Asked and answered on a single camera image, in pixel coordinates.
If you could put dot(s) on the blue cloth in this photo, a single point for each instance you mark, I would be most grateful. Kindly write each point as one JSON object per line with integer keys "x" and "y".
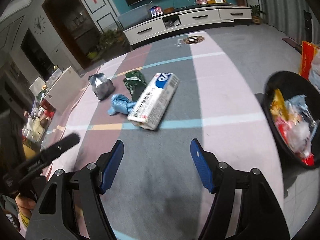
{"x": 120, "y": 104}

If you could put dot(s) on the white TV cabinet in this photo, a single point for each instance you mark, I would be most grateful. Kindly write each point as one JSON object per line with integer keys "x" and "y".
{"x": 182, "y": 20}

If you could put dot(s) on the person's left hand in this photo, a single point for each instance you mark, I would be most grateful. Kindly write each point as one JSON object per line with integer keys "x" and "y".
{"x": 25, "y": 205}

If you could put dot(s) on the black trash bin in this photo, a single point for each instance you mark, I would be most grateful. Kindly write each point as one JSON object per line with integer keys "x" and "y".
{"x": 291, "y": 105}

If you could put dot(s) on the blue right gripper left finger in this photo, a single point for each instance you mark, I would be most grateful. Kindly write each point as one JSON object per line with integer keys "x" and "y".
{"x": 110, "y": 165}

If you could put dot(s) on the grey black plastic bag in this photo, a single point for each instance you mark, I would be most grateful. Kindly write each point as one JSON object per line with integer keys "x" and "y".
{"x": 102, "y": 87}

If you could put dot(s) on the grey curtain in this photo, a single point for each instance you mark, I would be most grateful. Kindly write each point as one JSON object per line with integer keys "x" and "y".
{"x": 288, "y": 16}

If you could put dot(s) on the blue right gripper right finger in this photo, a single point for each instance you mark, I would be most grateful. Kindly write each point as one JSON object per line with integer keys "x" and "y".
{"x": 205, "y": 163}

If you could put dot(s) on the red paper bag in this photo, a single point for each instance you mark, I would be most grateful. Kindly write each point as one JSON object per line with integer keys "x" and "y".
{"x": 309, "y": 50}

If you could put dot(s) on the potted plant by cabinet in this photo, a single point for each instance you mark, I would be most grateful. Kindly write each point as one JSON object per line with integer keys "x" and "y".
{"x": 113, "y": 43}

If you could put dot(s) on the green foil snack bag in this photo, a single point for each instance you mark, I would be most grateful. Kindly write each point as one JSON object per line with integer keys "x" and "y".
{"x": 135, "y": 82}

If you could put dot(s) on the white blue medicine box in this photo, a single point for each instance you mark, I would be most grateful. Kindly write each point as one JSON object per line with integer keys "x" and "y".
{"x": 154, "y": 100}

